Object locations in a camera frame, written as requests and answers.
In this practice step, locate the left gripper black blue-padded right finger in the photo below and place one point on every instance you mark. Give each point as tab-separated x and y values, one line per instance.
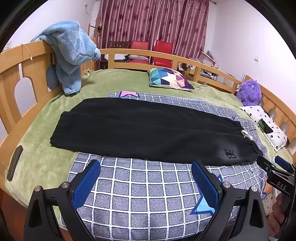
239	213

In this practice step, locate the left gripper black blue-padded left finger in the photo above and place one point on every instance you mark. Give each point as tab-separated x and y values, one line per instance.
41	222

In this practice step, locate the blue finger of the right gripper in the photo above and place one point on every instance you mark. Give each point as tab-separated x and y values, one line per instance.
283	164

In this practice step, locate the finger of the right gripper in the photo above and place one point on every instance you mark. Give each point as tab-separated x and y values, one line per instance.
265	164

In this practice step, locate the black pants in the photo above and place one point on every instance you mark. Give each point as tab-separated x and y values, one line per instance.
130	128

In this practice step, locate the person's right hand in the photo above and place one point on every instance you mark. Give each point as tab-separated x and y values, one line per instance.
276	218

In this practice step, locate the white dotted pillow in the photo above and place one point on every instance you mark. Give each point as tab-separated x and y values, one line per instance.
276	137

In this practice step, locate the black phone on pillow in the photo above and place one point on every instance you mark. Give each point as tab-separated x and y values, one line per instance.
264	127

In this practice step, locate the green bed blanket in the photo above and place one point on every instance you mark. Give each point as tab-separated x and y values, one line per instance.
42	164

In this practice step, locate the black remote on bed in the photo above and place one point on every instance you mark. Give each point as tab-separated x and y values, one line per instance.
14	161

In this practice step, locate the purple plush toy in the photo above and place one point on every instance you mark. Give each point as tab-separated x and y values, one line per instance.
249	93

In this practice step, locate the blue grey checkered quilt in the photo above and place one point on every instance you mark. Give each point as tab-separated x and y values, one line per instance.
135	199

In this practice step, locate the colourful geometric pillow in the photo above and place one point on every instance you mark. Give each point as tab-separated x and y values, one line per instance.
168	78

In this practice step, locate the maroon striped curtain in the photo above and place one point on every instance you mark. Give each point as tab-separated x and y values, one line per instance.
181	23

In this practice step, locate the light blue fleece blanket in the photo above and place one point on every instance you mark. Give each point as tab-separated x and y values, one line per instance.
72	47

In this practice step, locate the wooden bed frame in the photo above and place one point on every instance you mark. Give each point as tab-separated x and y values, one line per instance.
26	89

